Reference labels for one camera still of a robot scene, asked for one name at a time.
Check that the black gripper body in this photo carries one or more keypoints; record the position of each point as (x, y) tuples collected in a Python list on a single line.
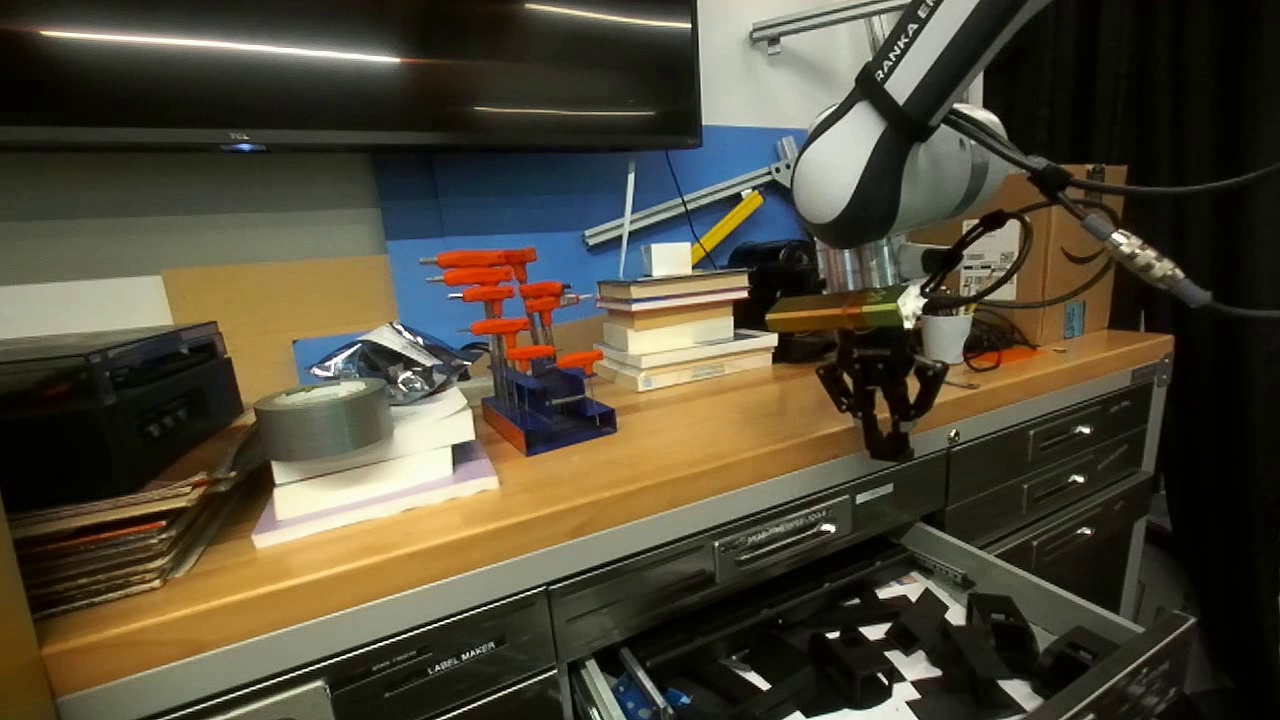
[(875, 358)]

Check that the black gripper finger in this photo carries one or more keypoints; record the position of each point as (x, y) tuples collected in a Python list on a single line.
[(843, 390), (913, 392)]

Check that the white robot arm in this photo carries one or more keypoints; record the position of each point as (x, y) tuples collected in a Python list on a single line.
[(889, 157)]

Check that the grey drawer cabinet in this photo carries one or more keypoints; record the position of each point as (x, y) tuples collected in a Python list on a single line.
[(476, 611)]

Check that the open grey metal drawer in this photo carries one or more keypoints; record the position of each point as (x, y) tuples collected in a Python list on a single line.
[(755, 652)]

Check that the white pen cup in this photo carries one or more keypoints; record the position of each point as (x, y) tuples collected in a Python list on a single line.
[(946, 333)]

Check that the black label printer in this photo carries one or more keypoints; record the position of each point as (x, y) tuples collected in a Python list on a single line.
[(775, 275)]

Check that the cardboard box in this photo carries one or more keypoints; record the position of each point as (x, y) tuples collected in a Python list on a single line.
[(1061, 286)]

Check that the stack of books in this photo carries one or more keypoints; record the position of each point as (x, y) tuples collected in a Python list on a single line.
[(678, 329)]

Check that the black and white marker board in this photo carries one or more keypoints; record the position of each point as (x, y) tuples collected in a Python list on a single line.
[(926, 652)]

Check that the white foam block stack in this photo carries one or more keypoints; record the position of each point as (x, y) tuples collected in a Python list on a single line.
[(428, 457)]

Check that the crumpled foil bag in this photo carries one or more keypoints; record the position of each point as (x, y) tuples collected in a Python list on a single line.
[(401, 358)]

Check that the stack of flat boards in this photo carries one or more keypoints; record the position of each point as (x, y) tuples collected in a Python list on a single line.
[(120, 544)]

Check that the black electronic device box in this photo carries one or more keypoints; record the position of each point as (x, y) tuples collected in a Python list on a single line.
[(102, 415)]

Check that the wrist camera wooden mount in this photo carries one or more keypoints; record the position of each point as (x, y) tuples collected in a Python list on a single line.
[(843, 313)]

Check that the aluminium rail on wall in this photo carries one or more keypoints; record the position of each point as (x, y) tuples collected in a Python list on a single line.
[(633, 218)]

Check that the orange handled hex key set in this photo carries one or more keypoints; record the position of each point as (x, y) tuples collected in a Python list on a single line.
[(538, 390)]

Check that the grey duct tape roll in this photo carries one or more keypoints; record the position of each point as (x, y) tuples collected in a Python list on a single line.
[(320, 423)]

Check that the wall mounted black monitor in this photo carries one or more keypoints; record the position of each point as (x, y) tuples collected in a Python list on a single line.
[(350, 75)]

